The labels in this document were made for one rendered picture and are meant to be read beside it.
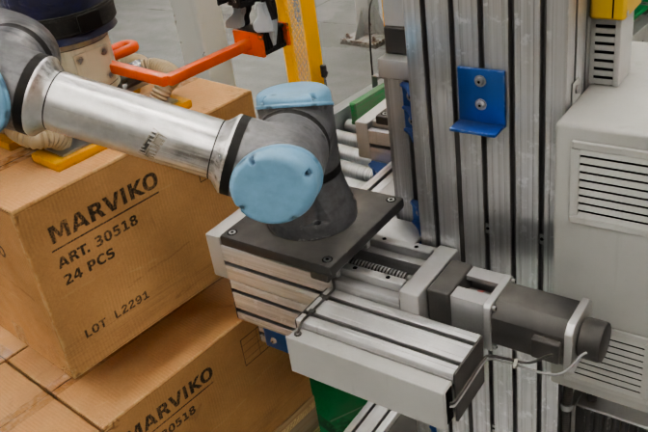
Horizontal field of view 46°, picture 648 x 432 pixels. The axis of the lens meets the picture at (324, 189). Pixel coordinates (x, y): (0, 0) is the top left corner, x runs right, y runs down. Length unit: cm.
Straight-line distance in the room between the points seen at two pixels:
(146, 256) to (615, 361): 94
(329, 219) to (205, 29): 201
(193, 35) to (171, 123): 211
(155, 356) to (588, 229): 109
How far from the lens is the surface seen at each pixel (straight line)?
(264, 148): 100
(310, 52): 278
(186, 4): 312
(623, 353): 124
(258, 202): 102
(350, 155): 257
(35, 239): 149
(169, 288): 172
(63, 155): 156
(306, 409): 223
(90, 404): 179
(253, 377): 200
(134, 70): 156
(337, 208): 120
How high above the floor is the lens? 168
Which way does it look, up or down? 29 degrees down
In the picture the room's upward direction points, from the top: 8 degrees counter-clockwise
